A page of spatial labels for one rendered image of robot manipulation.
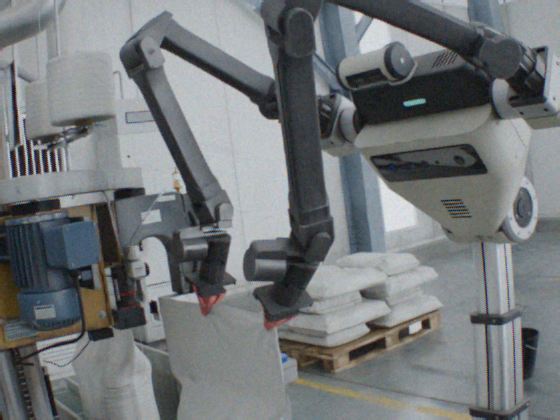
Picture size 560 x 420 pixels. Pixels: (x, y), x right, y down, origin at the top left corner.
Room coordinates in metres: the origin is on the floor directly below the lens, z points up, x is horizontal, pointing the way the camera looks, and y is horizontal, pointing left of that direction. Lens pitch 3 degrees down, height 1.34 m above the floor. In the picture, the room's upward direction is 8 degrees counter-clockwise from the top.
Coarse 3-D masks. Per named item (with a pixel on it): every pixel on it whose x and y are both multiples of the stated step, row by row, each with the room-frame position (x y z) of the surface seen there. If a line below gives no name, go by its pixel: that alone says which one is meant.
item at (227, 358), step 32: (192, 320) 1.50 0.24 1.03; (224, 320) 1.40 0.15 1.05; (256, 320) 1.27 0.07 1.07; (192, 352) 1.51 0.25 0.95; (224, 352) 1.42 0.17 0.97; (256, 352) 1.29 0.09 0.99; (192, 384) 1.53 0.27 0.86; (224, 384) 1.44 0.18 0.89; (256, 384) 1.31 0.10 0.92; (192, 416) 1.44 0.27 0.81; (224, 416) 1.37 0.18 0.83; (256, 416) 1.29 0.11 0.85
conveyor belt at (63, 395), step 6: (54, 390) 3.13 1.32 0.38; (60, 390) 3.13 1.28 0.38; (66, 390) 3.12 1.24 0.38; (54, 396) 3.02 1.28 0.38; (60, 396) 3.02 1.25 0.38; (66, 396) 3.01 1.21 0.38; (72, 396) 3.01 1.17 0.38; (60, 402) 2.92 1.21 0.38; (66, 402) 2.91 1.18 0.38; (72, 402) 2.91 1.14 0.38; (78, 402) 2.90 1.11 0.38; (72, 408) 2.81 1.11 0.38; (78, 408) 2.81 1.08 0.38; (78, 414) 2.72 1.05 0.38; (84, 414) 2.72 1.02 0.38
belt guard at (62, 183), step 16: (32, 176) 1.27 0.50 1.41; (48, 176) 1.29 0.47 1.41; (64, 176) 1.33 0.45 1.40; (80, 176) 1.40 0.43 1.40; (96, 176) 1.47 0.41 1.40; (112, 176) 1.55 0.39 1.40; (128, 176) 1.63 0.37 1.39; (0, 192) 1.28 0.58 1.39; (16, 192) 1.26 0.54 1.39; (32, 192) 1.27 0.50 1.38; (48, 192) 1.29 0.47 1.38; (64, 192) 1.32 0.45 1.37; (80, 192) 1.39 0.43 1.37
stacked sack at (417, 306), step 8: (416, 296) 4.93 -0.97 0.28; (424, 296) 4.90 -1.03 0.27; (432, 296) 4.89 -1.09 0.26; (400, 304) 4.75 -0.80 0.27; (408, 304) 4.75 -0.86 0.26; (416, 304) 4.74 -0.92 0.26; (424, 304) 4.76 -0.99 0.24; (432, 304) 4.81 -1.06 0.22; (440, 304) 4.87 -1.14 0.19; (392, 312) 4.59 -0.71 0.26; (400, 312) 4.61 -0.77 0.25; (408, 312) 4.65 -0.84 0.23; (416, 312) 4.70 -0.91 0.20; (424, 312) 4.76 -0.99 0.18; (376, 320) 4.63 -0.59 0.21; (384, 320) 4.57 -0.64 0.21; (392, 320) 4.54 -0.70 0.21; (400, 320) 4.59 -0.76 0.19
